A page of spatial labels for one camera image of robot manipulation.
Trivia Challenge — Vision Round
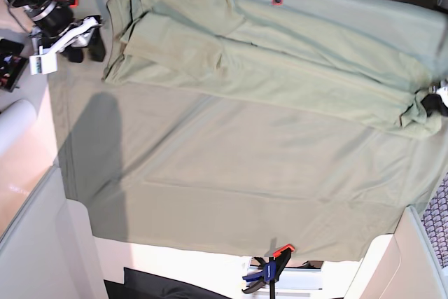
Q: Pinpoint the light green T-shirt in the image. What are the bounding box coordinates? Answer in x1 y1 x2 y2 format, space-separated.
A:
104 0 442 139

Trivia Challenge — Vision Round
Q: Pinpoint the black fabric under table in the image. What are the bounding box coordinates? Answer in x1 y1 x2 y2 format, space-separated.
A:
104 267 244 298

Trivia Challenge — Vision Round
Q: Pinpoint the patterned mesh mat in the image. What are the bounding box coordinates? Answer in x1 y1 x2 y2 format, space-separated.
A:
421 176 448 268

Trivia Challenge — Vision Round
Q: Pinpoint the blue orange bar clamp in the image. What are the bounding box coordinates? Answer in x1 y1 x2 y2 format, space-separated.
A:
241 244 295 299

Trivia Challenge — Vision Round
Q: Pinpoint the white paper roll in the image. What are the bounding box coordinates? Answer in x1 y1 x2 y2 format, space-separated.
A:
0 99 37 155

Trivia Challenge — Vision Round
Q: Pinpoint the black tablet with stand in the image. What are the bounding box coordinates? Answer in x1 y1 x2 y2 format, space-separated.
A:
0 38 28 92

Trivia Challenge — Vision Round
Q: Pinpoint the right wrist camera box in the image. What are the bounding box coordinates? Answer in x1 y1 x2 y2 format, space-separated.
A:
29 53 57 75

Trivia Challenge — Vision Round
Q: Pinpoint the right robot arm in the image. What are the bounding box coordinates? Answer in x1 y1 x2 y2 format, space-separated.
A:
5 0 106 63

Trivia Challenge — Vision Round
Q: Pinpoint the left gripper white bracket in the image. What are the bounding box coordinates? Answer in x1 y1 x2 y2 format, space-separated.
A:
421 81 447 117

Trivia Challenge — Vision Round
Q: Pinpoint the green table cover cloth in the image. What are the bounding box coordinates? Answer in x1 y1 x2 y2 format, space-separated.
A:
48 0 447 261

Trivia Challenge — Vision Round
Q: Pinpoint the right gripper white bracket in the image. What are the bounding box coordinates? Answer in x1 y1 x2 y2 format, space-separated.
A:
33 3 106 64

